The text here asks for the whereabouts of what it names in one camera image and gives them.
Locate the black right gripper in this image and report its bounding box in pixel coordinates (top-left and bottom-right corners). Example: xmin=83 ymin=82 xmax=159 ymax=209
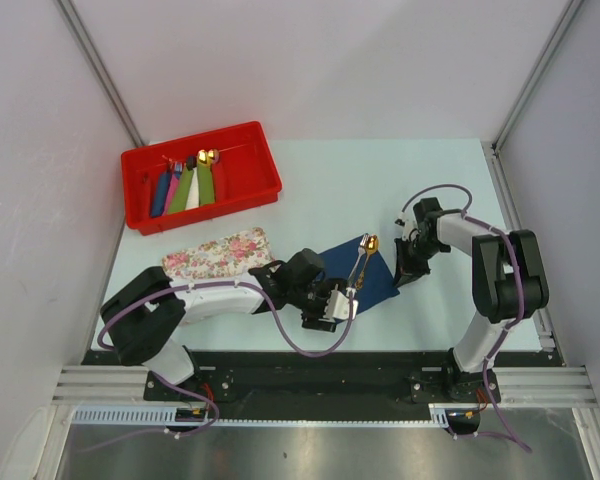
xmin=393 ymin=236 xmax=446 ymax=288

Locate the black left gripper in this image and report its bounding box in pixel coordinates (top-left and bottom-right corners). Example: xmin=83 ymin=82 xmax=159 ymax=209
xmin=288 ymin=278 xmax=346 ymax=331

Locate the dark blue paper napkin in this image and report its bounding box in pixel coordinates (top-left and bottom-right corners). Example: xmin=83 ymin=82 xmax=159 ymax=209
xmin=320 ymin=235 xmax=399 ymax=313

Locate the gold spoon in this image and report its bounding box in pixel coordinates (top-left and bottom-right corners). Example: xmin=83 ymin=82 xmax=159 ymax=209
xmin=355 ymin=235 xmax=379 ymax=290

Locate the silver fork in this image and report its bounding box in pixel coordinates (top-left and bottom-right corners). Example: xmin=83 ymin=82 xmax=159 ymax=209
xmin=347 ymin=233 xmax=371 ymax=288

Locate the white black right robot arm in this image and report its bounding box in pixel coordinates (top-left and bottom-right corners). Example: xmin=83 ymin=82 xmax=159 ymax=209
xmin=393 ymin=197 xmax=549 ymax=403

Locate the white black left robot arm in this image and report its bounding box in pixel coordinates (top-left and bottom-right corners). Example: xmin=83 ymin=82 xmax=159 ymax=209
xmin=97 ymin=248 xmax=358 ymax=400

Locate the white rolled napkin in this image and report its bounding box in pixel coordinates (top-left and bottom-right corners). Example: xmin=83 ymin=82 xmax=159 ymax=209
xmin=185 ymin=169 xmax=199 ymax=210

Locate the olive green rolled napkin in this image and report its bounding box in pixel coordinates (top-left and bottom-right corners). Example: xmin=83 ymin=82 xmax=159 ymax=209
xmin=196 ymin=149 xmax=220 ymax=206

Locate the pink rolled napkin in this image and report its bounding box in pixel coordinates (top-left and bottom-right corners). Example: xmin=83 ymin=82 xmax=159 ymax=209
xmin=163 ymin=163 xmax=183 ymax=215

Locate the blue rolled napkin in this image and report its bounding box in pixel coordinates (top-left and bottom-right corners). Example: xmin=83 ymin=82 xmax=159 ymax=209
xmin=150 ymin=170 xmax=172 ymax=218

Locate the floral cloth mat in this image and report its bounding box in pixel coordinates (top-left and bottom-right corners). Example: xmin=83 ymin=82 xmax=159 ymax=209
xmin=162 ymin=227 xmax=274 ymax=280

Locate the red plastic bin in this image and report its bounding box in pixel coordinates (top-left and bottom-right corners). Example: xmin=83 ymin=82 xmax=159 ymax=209
xmin=121 ymin=121 xmax=283 ymax=235

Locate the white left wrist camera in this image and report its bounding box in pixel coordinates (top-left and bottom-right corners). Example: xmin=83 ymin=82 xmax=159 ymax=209
xmin=323 ymin=287 xmax=356 ymax=323

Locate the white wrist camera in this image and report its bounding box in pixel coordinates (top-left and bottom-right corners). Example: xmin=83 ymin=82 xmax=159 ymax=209
xmin=394 ymin=211 xmax=418 ymax=241
xmin=323 ymin=287 xmax=356 ymax=323

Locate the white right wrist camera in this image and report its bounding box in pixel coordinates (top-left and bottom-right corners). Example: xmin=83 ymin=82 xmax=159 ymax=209
xmin=394 ymin=211 xmax=418 ymax=241

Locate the white slotted cable duct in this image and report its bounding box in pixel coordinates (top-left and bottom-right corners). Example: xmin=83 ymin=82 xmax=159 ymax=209
xmin=72 ymin=403 xmax=454 ymax=429

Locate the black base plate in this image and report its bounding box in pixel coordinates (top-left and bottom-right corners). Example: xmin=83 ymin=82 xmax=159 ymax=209
xmin=82 ymin=349 xmax=564 ymax=404

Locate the right aluminium corner post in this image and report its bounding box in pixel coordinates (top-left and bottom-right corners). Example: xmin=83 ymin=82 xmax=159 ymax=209
xmin=494 ymin=0 xmax=589 ymax=151

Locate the aluminium corner post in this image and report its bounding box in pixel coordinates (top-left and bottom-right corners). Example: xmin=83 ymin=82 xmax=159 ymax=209
xmin=494 ymin=0 xmax=589 ymax=151
xmin=54 ymin=0 xmax=145 ymax=148

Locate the left aluminium corner post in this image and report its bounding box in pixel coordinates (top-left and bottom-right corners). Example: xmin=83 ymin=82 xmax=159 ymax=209
xmin=54 ymin=0 xmax=145 ymax=148

